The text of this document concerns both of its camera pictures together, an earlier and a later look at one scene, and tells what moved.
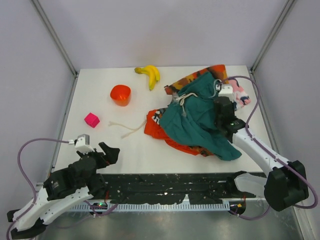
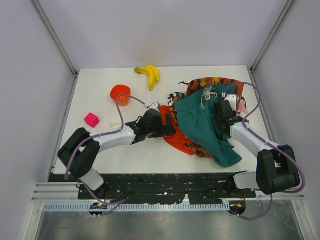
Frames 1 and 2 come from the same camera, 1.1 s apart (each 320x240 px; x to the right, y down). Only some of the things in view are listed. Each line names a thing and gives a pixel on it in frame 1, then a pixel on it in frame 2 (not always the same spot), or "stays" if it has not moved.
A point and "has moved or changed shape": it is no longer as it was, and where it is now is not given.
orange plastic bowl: [120, 94] stays
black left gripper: [100, 157] to [163, 125]
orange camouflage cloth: [219, 71] to [199, 83]
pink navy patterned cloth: [242, 98] to [243, 106]
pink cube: [91, 120] stays
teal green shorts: [191, 114] stays
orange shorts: [153, 129] has moved or changed shape
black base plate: [169, 188] stays
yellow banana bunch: [153, 73] stays
